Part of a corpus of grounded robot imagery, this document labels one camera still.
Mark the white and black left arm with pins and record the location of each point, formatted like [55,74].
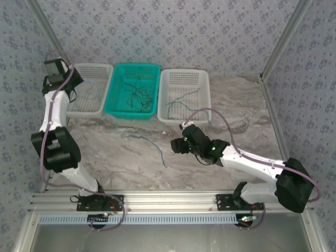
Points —
[56,113]

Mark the aluminium mounting rail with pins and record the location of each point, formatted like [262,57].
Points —
[168,200]

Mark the white perforated plastic basket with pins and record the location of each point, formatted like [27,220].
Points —
[183,78]
[94,76]

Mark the small circuit board with LED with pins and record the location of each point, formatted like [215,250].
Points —
[245,220]
[98,219]

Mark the teal perforated plastic basket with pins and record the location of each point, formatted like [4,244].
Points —
[113,105]

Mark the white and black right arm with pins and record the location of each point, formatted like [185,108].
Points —
[249,162]

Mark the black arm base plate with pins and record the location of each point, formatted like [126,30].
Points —
[86,204]
[223,204]

